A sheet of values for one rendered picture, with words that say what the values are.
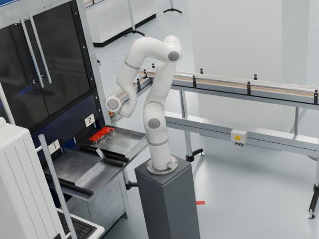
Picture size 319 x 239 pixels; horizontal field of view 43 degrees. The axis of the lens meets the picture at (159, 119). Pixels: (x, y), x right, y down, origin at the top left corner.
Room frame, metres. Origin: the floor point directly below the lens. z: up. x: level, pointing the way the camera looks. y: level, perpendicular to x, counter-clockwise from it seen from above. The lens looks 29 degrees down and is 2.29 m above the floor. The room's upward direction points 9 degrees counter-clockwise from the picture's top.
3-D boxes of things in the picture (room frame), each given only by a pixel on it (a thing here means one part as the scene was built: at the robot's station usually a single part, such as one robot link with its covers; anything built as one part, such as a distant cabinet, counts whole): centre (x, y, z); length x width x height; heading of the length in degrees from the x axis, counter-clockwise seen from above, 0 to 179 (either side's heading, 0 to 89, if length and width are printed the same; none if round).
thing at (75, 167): (2.10, 0.60, 0.90); 0.34 x 0.26 x 0.04; 53
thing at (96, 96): (2.51, 0.40, 1.40); 0.05 x 0.01 x 0.80; 143
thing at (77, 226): (1.68, 0.61, 0.82); 0.40 x 0.14 x 0.02; 52
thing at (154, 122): (1.97, 0.03, 1.16); 0.19 x 0.12 x 0.24; 177
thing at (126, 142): (2.31, 0.30, 0.90); 0.34 x 0.26 x 0.04; 53
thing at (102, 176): (2.19, 0.44, 0.87); 0.70 x 0.48 x 0.02; 143
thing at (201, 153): (3.10, -0.22, 0.07); 0.50 x 0.08 x 0.14; 143
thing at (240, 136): (2.73, -0.61, 0.50); 0.12 x 0.05 x 0.09; 53
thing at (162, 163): (2.00, 0.03, 0.95); 0.19 x 0.19 x 0.18
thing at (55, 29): (2.37, 0.53, 1.50); 0.43 x 0.01 x 0.59; 143
